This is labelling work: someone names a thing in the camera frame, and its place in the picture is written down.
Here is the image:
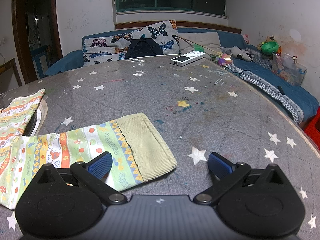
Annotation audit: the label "colourful plastic toy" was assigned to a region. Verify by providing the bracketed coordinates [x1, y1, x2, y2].
[214, 52, 233, 66]

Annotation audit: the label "wooden chair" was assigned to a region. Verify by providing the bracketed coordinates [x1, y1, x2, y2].
[0, 58, 22, 93]

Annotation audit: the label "dark wooden door frame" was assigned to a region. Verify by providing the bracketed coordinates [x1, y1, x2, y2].
[12, 0, 63, 80]

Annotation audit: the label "cow plush toy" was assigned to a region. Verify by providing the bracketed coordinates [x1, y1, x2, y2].
[230, 46, 255, 62]

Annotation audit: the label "patterned children's pants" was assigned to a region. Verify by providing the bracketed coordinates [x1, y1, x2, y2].
[0, 88, 178, 210]

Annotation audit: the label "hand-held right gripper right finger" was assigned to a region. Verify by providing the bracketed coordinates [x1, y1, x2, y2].
[194, 152, 290, 205]

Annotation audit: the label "red plastic crate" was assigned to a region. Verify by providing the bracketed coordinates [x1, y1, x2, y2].
[303, 106, 320, 152]

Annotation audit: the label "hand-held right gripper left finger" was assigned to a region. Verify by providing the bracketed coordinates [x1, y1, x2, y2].
[30, 152, 127, 205]

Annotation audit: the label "white remote control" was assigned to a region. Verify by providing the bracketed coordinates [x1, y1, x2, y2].
[170, 51, 206, 67]

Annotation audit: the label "green feather teaser wand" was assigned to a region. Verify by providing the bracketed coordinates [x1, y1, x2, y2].
[179, 36, 222, 55]

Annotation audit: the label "blue sofa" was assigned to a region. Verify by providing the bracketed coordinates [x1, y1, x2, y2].
[44, 27, 320, 125]

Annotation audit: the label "green plastic bowl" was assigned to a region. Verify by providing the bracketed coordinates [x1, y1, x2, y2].
[261, 41, 279, 55]

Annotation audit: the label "blue cabinet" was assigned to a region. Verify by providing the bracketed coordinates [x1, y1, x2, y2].
[31, 45, 49, 79]

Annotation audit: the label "lace trimmed sofa cover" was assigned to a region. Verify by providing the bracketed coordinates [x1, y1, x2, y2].
[225, 64, 304, 124]

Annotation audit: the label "clear plastic storage box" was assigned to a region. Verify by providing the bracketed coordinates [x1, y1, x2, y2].
[271, 53, 307, 87]

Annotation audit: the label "grey star print tablecloth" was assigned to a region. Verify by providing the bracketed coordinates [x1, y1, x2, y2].
[0, 54, 320, 240]

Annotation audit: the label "black backpack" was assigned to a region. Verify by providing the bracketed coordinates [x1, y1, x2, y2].
[124, 39, 163, 59]

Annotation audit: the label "wooden wall rail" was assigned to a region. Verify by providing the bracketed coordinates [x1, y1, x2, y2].
[114, 20, 242, 34]

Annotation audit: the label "beige cushion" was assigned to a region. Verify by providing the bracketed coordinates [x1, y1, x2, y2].
[179, 32, 223, 55]

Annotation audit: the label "butterfly print cushion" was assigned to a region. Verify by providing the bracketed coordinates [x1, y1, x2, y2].
[82, 33, 134, 67]
[132, 20, 181, 55]

